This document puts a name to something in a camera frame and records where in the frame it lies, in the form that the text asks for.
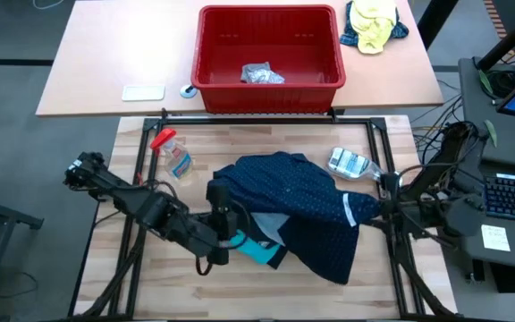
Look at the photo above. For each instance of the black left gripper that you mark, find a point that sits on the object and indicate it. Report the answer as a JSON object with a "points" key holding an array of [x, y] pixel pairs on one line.
{"points": [[215, 237]]}

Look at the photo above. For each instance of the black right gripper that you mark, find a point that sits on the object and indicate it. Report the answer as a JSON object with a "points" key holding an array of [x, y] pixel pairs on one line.
{"points": [[396, 212]]}

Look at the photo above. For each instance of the turquoise shorts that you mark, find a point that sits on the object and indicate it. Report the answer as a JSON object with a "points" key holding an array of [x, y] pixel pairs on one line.
{"points": [[253, 248]]}

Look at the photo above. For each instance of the dark blue patterned garment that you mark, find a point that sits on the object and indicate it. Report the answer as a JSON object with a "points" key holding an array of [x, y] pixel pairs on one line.
{"points": [[302, 197]]}

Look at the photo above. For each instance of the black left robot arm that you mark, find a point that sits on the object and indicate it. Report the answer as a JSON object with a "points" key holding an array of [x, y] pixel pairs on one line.
{"points": [[141, 205]]}

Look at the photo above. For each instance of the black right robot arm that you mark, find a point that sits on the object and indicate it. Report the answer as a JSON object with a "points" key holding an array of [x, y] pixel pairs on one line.
{"points": [[445, 192]]}

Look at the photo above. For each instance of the red plastic laundry bin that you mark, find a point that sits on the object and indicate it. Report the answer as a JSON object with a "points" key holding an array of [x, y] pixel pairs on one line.
{"points": [[266, 98]]}

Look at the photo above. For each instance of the slim clear spray bottle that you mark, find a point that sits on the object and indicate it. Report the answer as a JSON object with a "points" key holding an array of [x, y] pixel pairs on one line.
{"points": [[351, 164]]}

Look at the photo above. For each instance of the pale yellow paper note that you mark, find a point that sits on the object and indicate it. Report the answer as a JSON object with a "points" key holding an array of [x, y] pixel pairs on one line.
{"points": [[495, 237]]}

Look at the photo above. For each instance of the black backlit keyboard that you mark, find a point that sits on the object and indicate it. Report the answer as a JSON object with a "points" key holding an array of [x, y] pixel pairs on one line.
{"points": [[514, 199]]}

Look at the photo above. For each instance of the grey computer desk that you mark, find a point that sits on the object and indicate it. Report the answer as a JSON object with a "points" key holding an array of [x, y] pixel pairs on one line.
{"points": [[508, 143]]}

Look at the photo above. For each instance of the small white round object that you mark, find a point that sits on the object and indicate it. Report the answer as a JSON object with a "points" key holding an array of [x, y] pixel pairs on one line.
{"points": [[188, 91]]}

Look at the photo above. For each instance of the pale green phone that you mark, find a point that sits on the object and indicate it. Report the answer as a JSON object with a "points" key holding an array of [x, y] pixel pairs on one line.
{"points": [[143, 93]]}

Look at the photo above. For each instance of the grey white garment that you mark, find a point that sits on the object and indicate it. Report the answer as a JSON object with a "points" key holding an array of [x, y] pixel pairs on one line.
{"points": [[261, 73]]}

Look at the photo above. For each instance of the yellow and blue cloth pile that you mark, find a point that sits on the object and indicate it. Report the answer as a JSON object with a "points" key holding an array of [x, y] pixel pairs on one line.
{"points": [[400, 31]]}

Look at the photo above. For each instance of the yellow garment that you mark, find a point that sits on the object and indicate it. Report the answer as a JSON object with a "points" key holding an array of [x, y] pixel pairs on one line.
{"points": [[374, 27]]}

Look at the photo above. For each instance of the beige side table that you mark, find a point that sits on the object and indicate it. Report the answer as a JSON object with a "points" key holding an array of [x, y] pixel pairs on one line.
{"points": [[114, 53]]}

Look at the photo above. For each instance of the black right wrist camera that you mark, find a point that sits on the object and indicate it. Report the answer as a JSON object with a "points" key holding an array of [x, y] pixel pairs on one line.
{"points": [[390, 185]]}

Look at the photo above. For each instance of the black aluminium table frame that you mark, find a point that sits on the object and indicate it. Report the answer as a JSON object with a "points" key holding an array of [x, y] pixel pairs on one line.
{"points": [[257, 121]]}

